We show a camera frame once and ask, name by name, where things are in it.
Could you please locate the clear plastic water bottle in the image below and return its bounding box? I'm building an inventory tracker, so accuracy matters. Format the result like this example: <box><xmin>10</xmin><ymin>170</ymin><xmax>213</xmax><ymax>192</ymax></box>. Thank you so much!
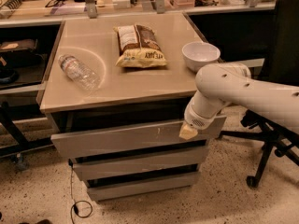
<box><xmin>58</xmin><ymin>54</ymin><xmax>100</xmax><ymax>91</ymax></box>

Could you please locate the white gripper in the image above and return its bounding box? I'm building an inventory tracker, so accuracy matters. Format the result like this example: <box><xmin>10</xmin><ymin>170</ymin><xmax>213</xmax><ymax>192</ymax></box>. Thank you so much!
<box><xmin>179</xmin><ymin>91</ymin><xmax>228</xmax><ymax>140</ymax></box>

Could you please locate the black floor cable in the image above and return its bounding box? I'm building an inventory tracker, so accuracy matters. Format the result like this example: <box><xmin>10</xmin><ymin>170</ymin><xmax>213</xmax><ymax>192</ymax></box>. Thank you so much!
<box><xmin>68</xmin><ymin>160</ymin><xmax>93</xmax><ymax>224</ymax></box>

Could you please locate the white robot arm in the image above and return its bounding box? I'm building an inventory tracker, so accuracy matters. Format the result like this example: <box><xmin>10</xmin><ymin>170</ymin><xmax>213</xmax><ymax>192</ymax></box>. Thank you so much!
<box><xmin>179</xmin><ymin>63</ymin><xmax>299</xmax><ymax>140</ymax></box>

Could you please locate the black cart frame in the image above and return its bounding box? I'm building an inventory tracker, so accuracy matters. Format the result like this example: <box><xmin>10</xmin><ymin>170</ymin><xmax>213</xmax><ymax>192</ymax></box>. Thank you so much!
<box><xmin>0</xmin><ymin>102</ymin><xmax>53</xmax><ymax>171</ymax></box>

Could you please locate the grey bottom drawer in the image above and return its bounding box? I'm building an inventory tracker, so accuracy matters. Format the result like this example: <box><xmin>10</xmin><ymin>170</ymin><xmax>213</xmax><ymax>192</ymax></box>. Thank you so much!
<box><xmin>87</xmin><ymin>172</ymin><xmax>200</xmax><ymax>202</ymax></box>

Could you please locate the white bowl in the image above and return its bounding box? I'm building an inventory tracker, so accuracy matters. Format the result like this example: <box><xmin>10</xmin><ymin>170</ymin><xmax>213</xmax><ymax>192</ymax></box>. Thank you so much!
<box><xmin>181</xmin><ymin>41</ymin><xmax>221</xmax><ymax>73</ymax></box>

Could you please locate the grey middle drawer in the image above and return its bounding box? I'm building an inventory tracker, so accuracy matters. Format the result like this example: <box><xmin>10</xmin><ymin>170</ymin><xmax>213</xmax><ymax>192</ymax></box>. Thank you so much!
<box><xmin>73</xmin><ymin>146</ymin><xmax>208</xmax><ymax>180</ymax></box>

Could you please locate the black office chair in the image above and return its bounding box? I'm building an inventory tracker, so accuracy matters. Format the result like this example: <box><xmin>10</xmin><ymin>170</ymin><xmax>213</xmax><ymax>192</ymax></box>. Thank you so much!
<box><xmin>222</xmin><ymin>0</ymin><xmax>299</xmax><ymax>188</ymax></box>

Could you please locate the grey top drawer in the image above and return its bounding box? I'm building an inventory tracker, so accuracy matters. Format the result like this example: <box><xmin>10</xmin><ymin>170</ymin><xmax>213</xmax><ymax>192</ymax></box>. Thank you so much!
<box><xmin>50</xmin><ymin>114</ymin><xmax>228</xmax><ymax>160</ymax></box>

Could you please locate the grey drawer cabinet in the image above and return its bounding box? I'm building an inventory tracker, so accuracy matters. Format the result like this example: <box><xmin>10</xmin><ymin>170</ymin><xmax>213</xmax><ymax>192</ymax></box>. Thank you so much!
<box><xmin>36</xmin><ymin>12</ymin><xmax>238</xmax><ymax>133</ymax></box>

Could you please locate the grey drawer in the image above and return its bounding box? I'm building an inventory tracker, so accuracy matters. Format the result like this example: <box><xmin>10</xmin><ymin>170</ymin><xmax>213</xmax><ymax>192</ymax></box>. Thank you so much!
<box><xmin>87</xmin><ymin>172</ymin><xmax>200</xmax><ymax>202</ymax></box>
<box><xmin>50</xmin><ymin>114</ymin><xmax>228</xmax><ymax>160</ymax></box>
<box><xmin>73</xmin><ymin>146</ymin><xmax>208</xmax><ymax>180</ymax></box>

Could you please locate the brown yellow snack bag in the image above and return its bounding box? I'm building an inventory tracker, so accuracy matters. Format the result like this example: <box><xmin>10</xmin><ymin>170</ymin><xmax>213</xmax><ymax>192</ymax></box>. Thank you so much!
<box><xmin>114</xmin><ymin>24</ymin><xmax>167</xmax><ymax>68</ymax></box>

